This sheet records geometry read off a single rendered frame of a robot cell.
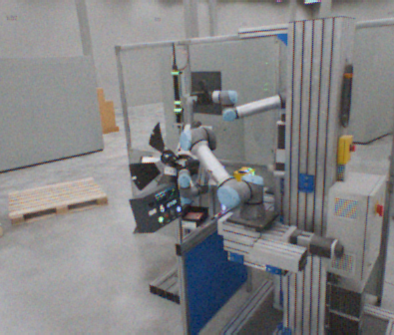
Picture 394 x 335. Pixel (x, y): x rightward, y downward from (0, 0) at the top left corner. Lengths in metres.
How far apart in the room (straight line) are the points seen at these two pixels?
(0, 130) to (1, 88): 0.75
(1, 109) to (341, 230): 6.69
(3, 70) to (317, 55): 6.52
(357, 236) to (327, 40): 0.95
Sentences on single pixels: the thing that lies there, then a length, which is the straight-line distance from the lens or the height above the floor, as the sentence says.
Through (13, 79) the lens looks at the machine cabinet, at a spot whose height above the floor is 1.68.
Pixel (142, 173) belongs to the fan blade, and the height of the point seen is 1.07.
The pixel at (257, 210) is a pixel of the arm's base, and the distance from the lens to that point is 2.01.
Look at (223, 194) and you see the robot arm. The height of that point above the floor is 1.22.
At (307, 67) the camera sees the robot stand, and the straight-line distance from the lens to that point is 1.92.
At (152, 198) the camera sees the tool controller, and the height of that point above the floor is 1.23.
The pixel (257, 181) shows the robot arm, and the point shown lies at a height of 1.25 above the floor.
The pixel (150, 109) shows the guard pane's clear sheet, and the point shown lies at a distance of 3.76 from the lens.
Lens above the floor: 1.89
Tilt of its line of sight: 18 degrees down
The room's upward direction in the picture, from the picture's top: 3 degrees counter-clockwise
